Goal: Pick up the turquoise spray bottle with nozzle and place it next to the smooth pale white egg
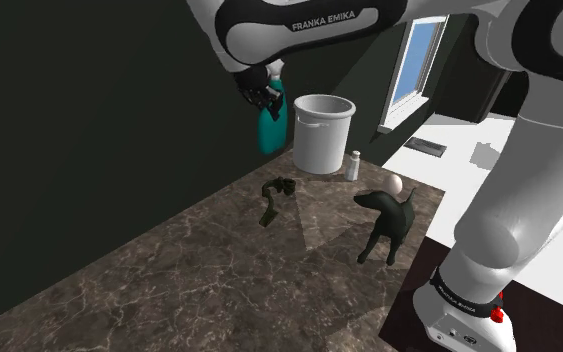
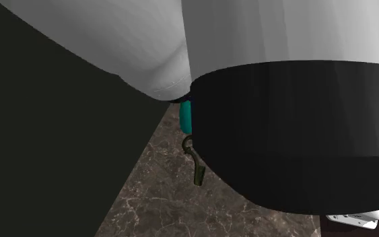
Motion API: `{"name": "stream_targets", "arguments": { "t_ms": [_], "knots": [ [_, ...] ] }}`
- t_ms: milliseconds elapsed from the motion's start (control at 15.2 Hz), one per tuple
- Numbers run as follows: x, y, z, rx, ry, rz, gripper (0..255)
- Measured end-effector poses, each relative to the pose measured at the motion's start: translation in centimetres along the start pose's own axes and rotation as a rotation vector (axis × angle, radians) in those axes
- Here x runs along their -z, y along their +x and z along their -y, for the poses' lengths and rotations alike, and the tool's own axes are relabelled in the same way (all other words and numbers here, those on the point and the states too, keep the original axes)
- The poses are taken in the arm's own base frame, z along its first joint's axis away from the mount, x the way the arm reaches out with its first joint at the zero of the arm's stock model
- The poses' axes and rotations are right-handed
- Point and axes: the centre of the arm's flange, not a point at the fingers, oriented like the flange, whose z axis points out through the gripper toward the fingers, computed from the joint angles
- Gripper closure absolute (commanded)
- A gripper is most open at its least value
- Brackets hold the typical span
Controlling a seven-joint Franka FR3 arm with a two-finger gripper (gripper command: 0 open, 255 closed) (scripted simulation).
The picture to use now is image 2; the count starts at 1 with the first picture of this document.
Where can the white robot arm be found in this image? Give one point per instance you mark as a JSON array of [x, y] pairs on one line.
[[274, 98]]

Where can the teal rounded object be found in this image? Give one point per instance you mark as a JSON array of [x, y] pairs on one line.
[[185, 118]]

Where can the dark olive metal tool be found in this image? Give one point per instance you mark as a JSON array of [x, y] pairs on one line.
[[198, 172]]

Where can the dark robot stand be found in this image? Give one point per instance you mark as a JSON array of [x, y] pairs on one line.
[[346, 231]]

